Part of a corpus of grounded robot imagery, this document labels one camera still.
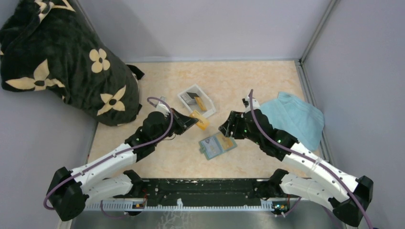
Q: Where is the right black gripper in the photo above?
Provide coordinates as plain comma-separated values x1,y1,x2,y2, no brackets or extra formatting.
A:
219,110,263,146

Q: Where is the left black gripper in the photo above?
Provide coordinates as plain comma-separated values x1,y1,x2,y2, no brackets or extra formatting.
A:
153,107,199,145

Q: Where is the yellow credit card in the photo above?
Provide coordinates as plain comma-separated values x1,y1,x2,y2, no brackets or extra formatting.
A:
218,136,235,151

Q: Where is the white credit card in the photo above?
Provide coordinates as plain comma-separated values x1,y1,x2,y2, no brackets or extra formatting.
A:
201,137,222,159

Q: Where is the translucent white plastic bin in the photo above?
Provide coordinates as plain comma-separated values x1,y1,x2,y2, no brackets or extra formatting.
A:
177,84,217,118

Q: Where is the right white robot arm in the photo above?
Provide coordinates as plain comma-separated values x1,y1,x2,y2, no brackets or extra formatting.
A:
218,109,373,228

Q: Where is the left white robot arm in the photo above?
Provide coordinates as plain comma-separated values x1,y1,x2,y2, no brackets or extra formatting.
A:
45,108,199,221

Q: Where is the gold card in bin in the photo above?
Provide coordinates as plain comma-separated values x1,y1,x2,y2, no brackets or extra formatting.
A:
194,96,207,112

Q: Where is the light blue towel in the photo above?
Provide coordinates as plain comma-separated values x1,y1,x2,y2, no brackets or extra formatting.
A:
260,92,325,151

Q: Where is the black floral blanket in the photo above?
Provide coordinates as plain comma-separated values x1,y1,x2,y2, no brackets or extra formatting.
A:
0,0,144,126

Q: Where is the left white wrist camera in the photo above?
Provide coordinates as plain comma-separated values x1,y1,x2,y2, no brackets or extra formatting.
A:
155,102,170,116

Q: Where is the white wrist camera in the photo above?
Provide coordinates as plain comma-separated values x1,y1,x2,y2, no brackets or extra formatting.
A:
242,97,260,113
155,102,170,116

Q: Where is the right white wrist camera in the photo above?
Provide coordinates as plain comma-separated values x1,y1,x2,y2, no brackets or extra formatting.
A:
242,97,260,113

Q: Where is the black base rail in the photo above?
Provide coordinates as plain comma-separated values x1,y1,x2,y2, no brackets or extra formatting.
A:
113,177,300,208

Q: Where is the aluminium frame rail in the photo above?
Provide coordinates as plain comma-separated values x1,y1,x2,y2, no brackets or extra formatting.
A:
65,177,352,212

